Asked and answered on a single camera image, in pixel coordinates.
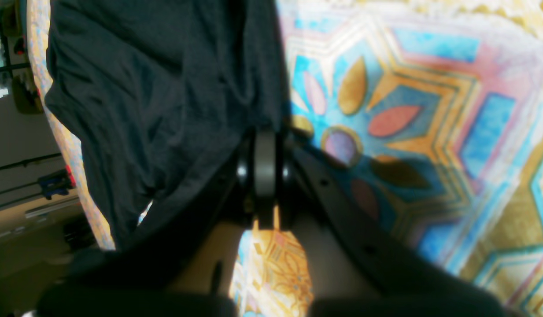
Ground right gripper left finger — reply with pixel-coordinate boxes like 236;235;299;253
37;129;277;317

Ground black t-shirt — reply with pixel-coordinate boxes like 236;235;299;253
45;0;288;253

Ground patterned tablecloth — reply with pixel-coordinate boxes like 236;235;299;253
28;0;543;317

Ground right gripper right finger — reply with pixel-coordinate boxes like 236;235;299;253
276;135;516;317

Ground blue clamp lower left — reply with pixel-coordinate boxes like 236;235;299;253
0;165;76;210

